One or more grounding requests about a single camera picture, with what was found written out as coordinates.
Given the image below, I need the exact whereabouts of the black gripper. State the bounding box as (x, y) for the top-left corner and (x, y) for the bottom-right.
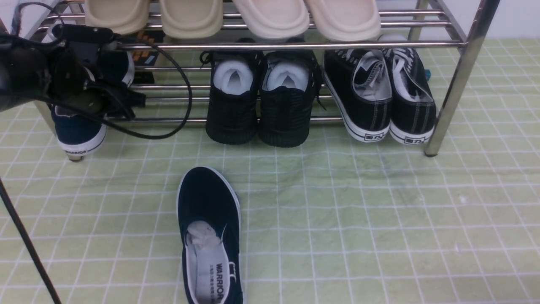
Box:
(44, 23), (147, 121)

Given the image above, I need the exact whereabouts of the cream slipper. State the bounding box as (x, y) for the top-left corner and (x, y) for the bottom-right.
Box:
(305, 0), (381, 42)
(233, 0), (310, 40)

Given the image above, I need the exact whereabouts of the black cable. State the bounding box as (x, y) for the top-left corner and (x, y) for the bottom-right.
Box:
(11, 2), (193, 140)

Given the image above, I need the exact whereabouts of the navy slip-on shoe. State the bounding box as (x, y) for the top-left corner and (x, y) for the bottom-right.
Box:
(49, 51), (135, 159)
(177, 167), (244, 304)

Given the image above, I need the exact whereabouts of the black canvas sneaker right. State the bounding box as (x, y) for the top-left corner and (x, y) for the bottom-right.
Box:
(382, 47), (438, 146)

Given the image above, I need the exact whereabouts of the black orange book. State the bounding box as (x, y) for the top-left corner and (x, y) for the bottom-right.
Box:
(128, 30), (165, 84)

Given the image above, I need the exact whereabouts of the beige slipper far left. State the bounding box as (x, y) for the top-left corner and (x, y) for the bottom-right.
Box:
(84, 0), (151, 35)

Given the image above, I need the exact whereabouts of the black mesh sneaker left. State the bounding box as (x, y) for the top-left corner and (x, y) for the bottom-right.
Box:
(200, 49), (264, 146)

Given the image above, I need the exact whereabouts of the black mesh sneaker right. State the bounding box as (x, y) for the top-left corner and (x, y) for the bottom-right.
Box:
(258, 49), (323, 148)

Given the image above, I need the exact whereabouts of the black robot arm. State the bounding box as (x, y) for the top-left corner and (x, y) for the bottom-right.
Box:
(1, 24), (146, 120)

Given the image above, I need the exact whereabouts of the beige slipper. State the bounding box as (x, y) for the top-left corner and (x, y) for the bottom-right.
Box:
(84, 0), (151, 35)
(159, 0), (223, 39)

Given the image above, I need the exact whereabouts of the black canvas sneaker left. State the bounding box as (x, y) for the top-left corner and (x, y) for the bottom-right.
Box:
(322, 49), (393, 144)

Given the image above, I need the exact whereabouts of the black canvas sneaker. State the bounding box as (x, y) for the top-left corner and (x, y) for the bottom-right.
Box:
(322, 49), (393, 144)
(382, 47), (438, 146)

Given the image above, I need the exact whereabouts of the black mesh sneaker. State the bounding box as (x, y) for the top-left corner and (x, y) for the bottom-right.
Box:
(258, 49), (323, 148)
(200, 49), (264, 146)

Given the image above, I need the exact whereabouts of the black tripod leg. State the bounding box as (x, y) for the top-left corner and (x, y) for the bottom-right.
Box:
(0, 182), (62, 304)

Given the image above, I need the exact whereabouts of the stainless steel shoe rack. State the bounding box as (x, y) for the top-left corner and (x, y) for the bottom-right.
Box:
(13, 0), (500, 162)

